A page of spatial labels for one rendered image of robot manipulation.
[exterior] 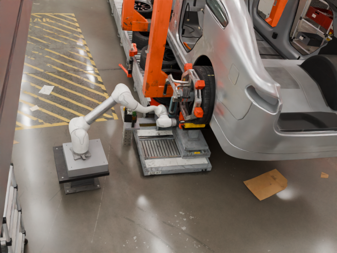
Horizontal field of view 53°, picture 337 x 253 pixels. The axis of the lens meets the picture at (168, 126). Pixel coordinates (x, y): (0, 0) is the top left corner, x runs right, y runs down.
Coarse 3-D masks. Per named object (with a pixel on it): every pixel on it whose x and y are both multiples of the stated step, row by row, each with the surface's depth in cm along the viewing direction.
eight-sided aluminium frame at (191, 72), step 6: (186, 72) 382; (192, 72) 373; (186, 78) 395; (192, 78) 364; (198, 78) 361; (180, 84) 403; (198, 90) 360; (198, 96) 360; (180, 102) 405; (198, 102) 357; (180, 108) 404; (186, 108) 402; (186, 114) 398; (192, 114) 367
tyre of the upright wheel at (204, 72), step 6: (198, 66) 373; (204, 66) 375; (210, 66) 377; (198, 72) 369; (204, 72) 361; (210, 72) 364; (204, 78) 357; (210, 78) 358; (210, 84) 356; (204, 90) 355; (210, 90) 355; (204, 96) 355; (210, 96) 355; (186, 102) 409; (204, 102) 356; (210, 102) 356; (204, 108) 358; (210, 108) 359; (204, 114) 362; (210, 114) 365; (198, 120) 374; (204, 120) 373; (210, 120) 374
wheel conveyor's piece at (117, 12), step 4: (116, 8) 670; (116, 12) 669; (120, 12) 689; (116, 16) 668; (120, 16) 676; (116, 20) 672; (120, 20) 628; (116, 24) 674; (120, 24) 628; (120, 28) 630
